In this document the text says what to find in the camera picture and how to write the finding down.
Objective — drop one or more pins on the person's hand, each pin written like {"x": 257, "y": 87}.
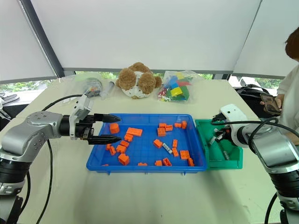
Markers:
{"x": 279, "y": 101}

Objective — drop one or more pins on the blue plastic bin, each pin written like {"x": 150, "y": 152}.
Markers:
{"x": 144, "y": 144}

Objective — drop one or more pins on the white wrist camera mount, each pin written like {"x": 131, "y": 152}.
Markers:
{"x": 81, "y": 109}
{"x": 233, "y": 114}

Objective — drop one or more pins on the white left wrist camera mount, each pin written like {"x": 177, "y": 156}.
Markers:
{"x": 81, "y": 109}

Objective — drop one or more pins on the black bag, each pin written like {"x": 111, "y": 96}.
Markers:
{"x": 250, "y": 92}

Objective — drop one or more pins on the green plastic bin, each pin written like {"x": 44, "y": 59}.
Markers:
{"x": 217, "y": 154}

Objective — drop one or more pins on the black robot stand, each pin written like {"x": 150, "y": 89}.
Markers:
{"x": 11, "y": 210}

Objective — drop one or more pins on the clear bag of coloured bricks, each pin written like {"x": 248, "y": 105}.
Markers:
{"x": 177, "y": 88}

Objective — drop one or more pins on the long flat orange brick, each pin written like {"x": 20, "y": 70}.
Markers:
{"x": 134, "y": 131}

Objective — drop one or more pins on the orange toy brick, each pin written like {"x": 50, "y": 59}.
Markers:
{"x": 178, "y": 125}
{"x": 121, "y": 149}
{"x": 162, "y": 125}
{"x": 167, "y": 162}
{"x": 191, "y": 162}
{"x": 108, "y": 146}
{"x": 128, "y": 137}
{"x": 184, "y": 124}
{"x": 168, "y": 128}
{"x": 124, "y": 143}
{"x": 158, "y": 163}
{"x": 123, "y": 159}
{"x": 184, "y": 154}
{"x": 142, "y": 164}
{"x": 112, "y": 150}
{"x": 161, "y": 132}
{"x": 175, "y": 143}
{"x": 158, "y": 143}
{"x": 175, "y": 152}

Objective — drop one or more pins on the orange rounded block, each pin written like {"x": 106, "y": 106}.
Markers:
{"x": 114, "y": 128}

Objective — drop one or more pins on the dark shoe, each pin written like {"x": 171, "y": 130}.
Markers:
{"x": 9, "y": 97}

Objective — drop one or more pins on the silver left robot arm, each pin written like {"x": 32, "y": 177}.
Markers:
{"x": 35, "y": 130}

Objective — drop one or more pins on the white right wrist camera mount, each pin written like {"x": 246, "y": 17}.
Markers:
{"x": 233, "y": 114}

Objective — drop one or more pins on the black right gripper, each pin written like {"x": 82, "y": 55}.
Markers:
{"x": 218, "y": 117}

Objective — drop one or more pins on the brown plush teddy bear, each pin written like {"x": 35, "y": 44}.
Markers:
{"x": 140, "y": 80}

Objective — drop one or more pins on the white printed battery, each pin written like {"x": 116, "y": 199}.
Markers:
{"x": 226, "y": 155}
{"x": 212, "y": 141}
{"x": 167, "y": 148}

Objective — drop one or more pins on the clear plastic bag with parts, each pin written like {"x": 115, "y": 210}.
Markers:
{"x": 92, "y": 86}

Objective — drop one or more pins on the person in white shirt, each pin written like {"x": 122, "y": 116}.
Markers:
{"x": 289, "y": 93}

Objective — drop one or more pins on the dark smartphone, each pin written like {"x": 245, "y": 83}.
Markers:
{"x": 269, "y": 103}

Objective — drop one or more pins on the dark window frame post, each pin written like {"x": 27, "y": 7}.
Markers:
{"x": 42, "y": 37}

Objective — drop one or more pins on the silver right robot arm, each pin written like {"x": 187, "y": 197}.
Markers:
{"x": 271, "y": 144}

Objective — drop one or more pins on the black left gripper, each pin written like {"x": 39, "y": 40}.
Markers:
{"x": 85, "y": 127}

